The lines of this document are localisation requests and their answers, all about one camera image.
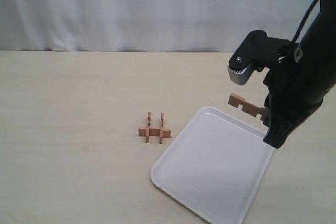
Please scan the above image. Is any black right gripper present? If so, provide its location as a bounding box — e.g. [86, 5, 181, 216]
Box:
[263, 40, 335, 148]

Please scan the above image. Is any wooden notched piece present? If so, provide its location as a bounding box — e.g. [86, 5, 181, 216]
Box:
[159, 112, 164, 144]
[228, 93, 268, 121]
[145, 111, 151, 143]
[138, 127, 171, 138]

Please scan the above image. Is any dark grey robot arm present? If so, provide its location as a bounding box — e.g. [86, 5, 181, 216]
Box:
[264, 0, 335, 148]

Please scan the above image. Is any white plastic tray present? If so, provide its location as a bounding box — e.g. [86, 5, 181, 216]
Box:
[150, 106, 274, 223]

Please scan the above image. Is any white curtain backdrop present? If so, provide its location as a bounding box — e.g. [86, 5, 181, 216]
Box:
[1, 0, 313, 52]

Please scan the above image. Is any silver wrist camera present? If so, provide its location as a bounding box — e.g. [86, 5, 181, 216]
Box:
[228, 30, 290, 86]

